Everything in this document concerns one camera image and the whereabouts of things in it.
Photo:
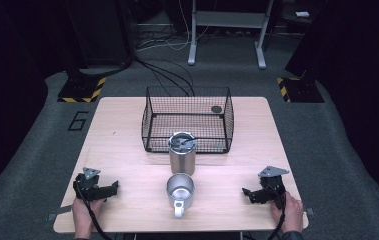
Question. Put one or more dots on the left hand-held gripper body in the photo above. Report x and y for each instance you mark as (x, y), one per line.
(87, 188)

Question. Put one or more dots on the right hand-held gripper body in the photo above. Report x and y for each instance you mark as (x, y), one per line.
(273, 186)

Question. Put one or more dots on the steel tumbler with lid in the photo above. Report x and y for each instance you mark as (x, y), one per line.
(182, 161)

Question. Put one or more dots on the person's left hand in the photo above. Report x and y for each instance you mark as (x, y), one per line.
(82, 216)

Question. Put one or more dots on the person's right hand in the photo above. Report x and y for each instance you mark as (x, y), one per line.
(293, 213)

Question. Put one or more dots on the grey tape strip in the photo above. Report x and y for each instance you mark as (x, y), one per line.
(309, 211)
(60, 210)

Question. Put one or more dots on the black round disc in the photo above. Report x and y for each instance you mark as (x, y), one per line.
(216, 109)

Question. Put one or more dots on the black yellow striped base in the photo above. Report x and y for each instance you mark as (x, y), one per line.
(301, 91)
(80, 90)

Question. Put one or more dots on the dark curtain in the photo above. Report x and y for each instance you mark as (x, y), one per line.
(360, 66)
(3, 83)

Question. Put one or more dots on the white metal stand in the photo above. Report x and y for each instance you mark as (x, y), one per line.
(193, 50)

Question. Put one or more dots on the black cabinet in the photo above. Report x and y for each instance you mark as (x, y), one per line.
(103, 33)

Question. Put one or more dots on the small white box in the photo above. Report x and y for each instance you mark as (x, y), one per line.
(302, 14)

